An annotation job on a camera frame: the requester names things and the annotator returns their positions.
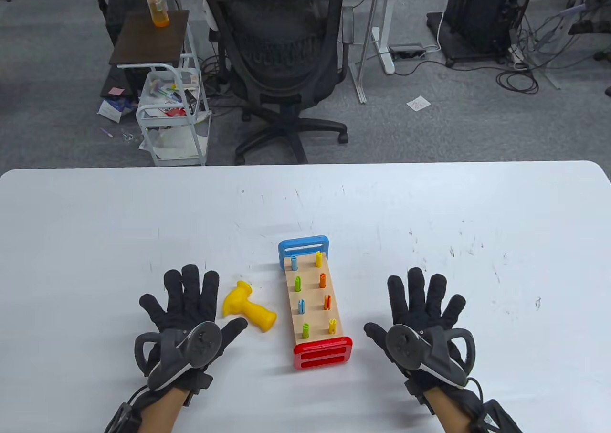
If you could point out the red packet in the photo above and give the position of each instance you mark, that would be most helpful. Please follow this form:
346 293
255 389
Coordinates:
174 112

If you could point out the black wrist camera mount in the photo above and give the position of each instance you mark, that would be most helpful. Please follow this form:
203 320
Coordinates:
125 419
496 418

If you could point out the grey metal frame bar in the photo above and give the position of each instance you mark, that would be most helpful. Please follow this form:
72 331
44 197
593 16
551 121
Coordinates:
359 82

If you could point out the blue white box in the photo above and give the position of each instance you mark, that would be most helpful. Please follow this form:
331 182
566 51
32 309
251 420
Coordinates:
112 110

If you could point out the person's right hand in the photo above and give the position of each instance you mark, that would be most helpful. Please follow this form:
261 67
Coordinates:
420 304

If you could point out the black mesh office chair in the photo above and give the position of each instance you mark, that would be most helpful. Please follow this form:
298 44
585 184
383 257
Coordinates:
281 46

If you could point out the white rolling cart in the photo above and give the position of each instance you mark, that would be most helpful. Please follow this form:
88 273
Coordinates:
157 66

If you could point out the white power strip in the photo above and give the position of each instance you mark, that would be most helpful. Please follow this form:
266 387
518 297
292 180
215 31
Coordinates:
518 56

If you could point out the wooden rainbow hammer bench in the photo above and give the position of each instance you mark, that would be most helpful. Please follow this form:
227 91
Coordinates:
312 304

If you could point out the yellow toy hammer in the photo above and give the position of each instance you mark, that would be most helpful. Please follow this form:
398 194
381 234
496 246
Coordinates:
253 311

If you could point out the person's left hand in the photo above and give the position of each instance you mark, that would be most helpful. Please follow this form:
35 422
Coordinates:
186 304

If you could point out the grey power strip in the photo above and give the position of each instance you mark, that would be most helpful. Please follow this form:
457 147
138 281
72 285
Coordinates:
405 51

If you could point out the person's right forearm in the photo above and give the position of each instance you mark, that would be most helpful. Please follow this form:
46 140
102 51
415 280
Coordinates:
446 416

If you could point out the white desk leg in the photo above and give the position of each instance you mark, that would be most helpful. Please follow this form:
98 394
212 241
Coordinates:
384 51

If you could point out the brown side table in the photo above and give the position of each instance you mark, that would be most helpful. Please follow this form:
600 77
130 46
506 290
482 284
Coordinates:
148 41

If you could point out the white paper note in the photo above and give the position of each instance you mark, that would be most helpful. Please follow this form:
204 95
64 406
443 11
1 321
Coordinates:
418 103

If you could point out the person's left forearm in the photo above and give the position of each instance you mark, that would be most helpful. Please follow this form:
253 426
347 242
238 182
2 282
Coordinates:
160 414

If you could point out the orange drink bottle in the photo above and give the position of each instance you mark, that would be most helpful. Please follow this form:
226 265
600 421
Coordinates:
157 8

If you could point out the black hand controller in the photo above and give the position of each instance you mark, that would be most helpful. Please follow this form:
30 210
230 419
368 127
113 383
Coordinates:
420 354
176 356

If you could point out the black equipment cabinet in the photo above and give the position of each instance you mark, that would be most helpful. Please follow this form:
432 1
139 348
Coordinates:
477 13

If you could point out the purple pen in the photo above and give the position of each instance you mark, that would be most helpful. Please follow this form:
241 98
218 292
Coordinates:
106 132

